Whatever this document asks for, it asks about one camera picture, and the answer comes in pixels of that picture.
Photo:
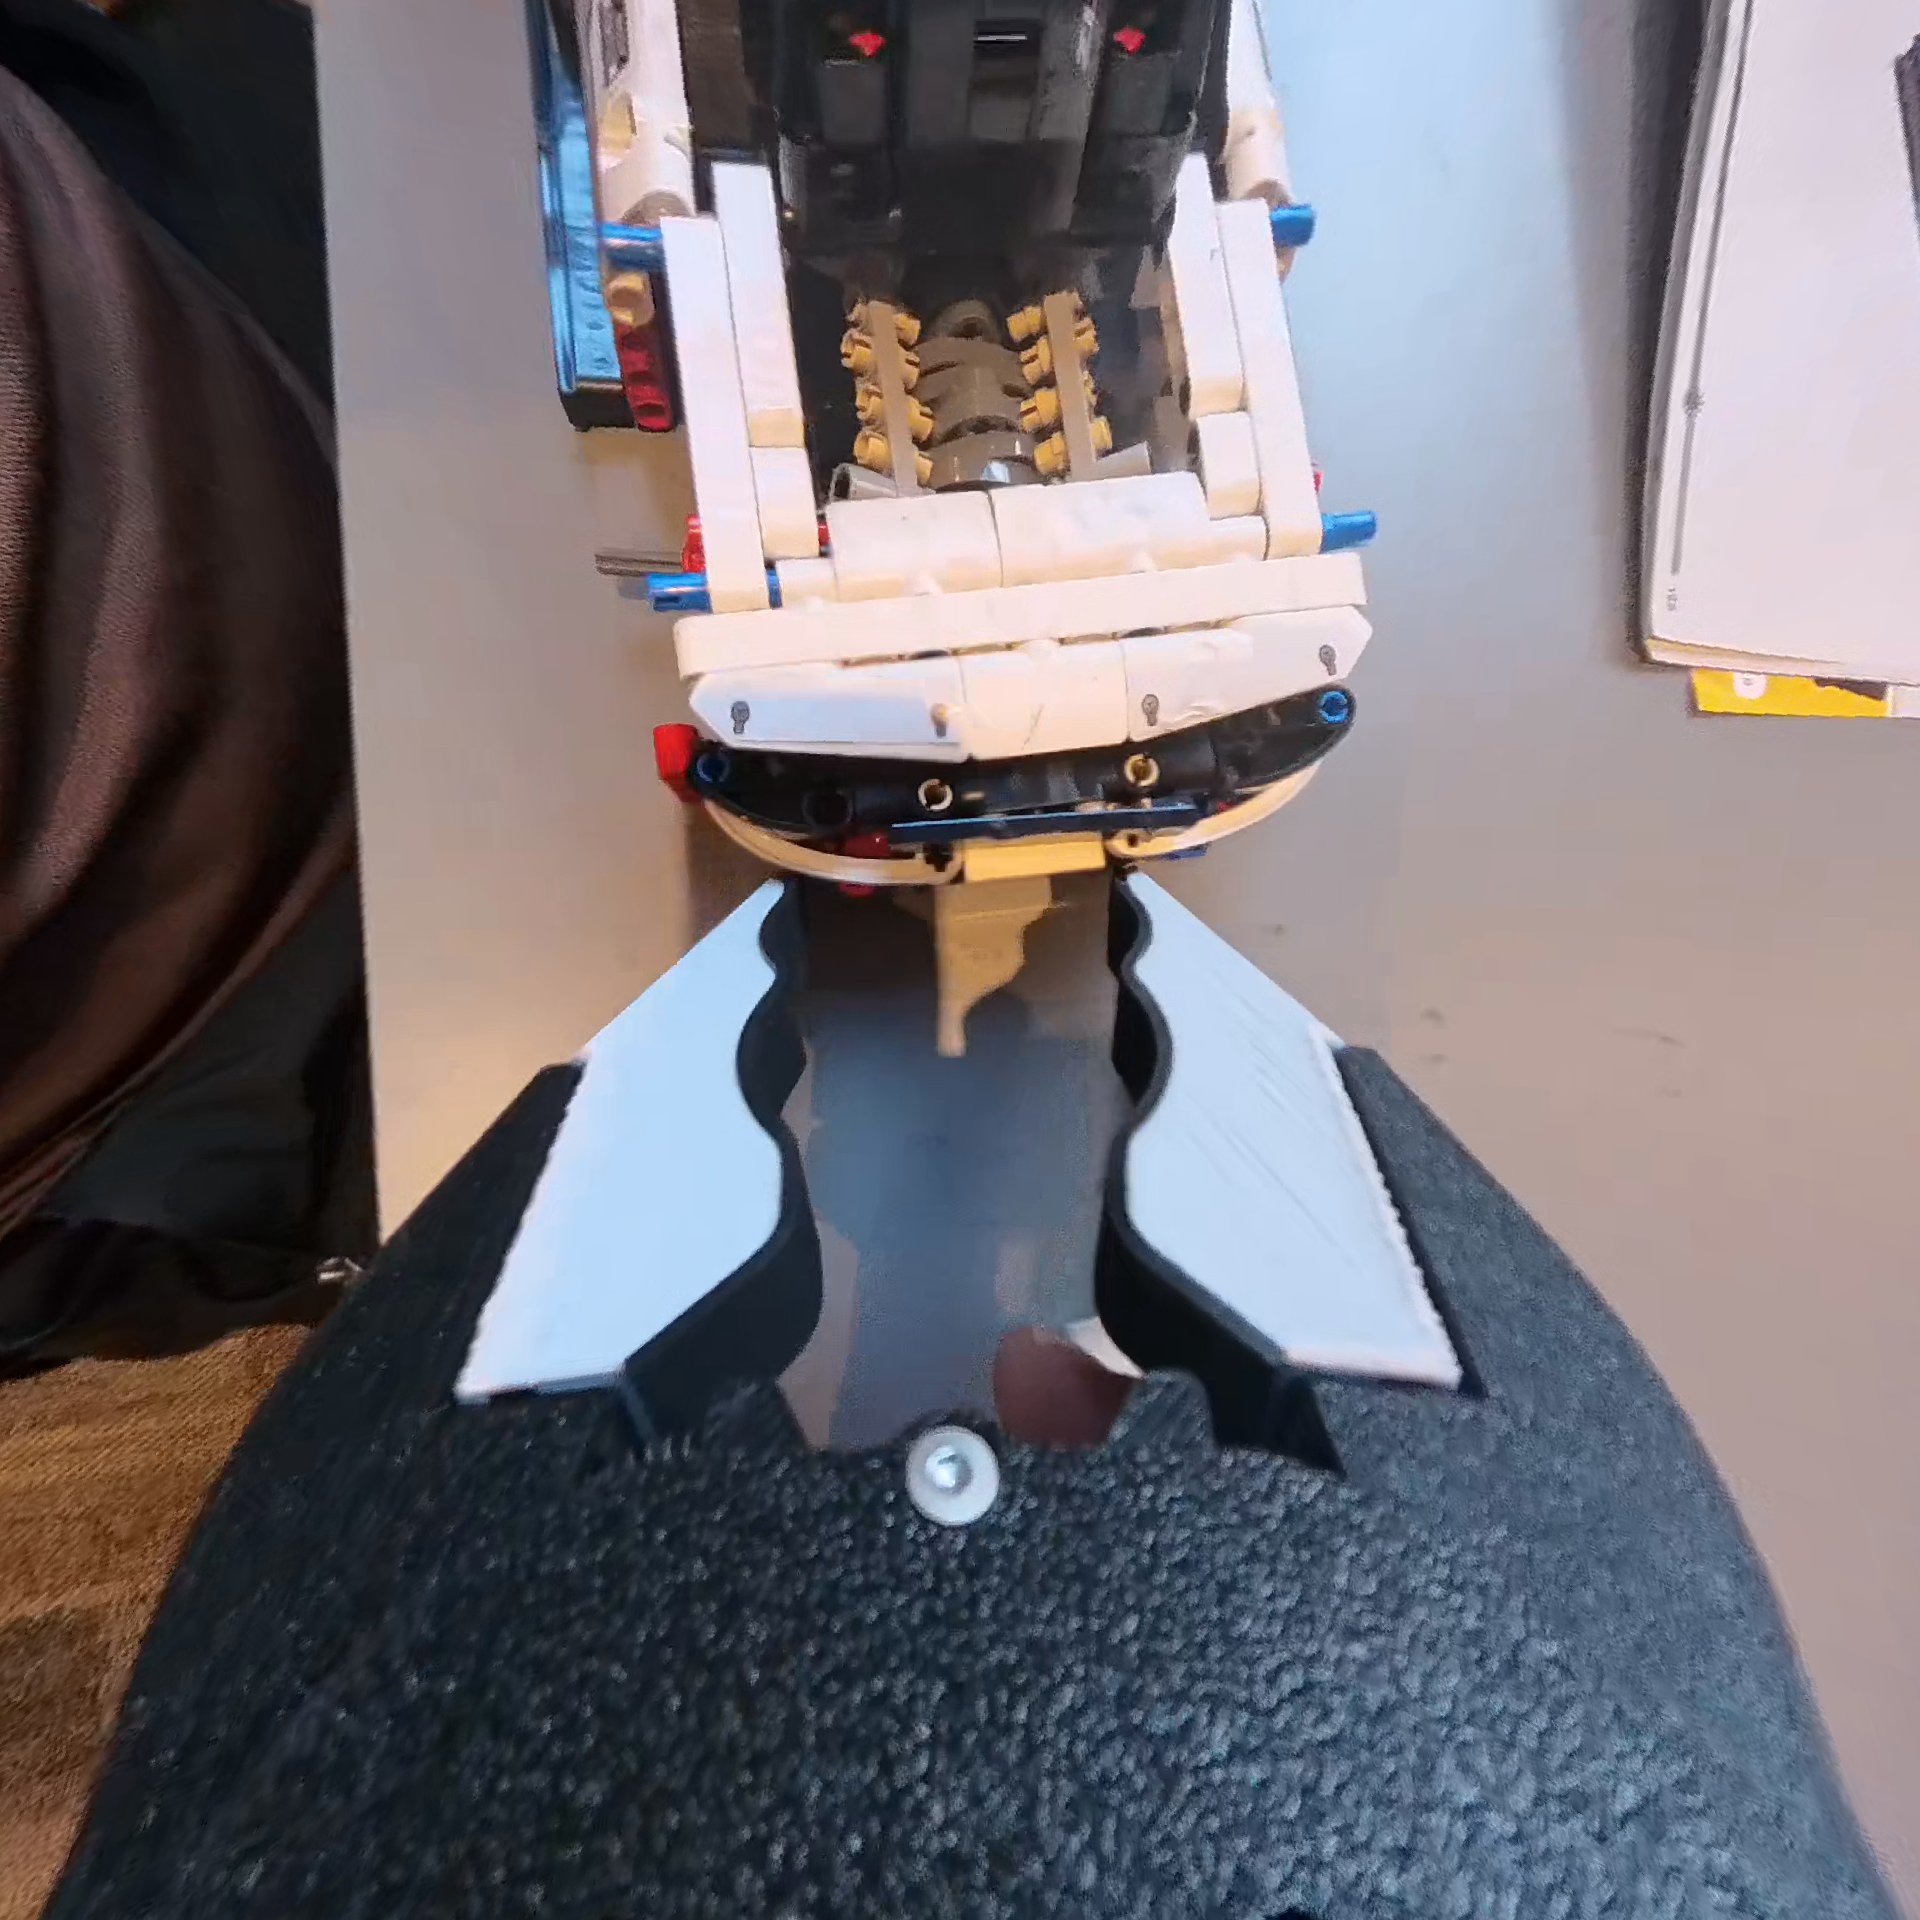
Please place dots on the open instruction booklet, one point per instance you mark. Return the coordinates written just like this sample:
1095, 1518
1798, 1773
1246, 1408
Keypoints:
1800, 375

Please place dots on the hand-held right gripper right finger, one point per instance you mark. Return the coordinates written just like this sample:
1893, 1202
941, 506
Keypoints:
1275, 1200

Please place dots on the toy brick race car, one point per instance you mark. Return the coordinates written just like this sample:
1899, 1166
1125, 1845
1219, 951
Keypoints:
1021, 630

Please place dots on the person's torso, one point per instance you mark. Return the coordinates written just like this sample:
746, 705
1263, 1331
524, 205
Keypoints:
165, 674

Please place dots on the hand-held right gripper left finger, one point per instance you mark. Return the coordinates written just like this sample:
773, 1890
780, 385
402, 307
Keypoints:
644, 1200

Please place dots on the yellow paper leaflet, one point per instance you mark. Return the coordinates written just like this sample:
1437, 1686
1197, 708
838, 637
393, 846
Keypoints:
1784, 693

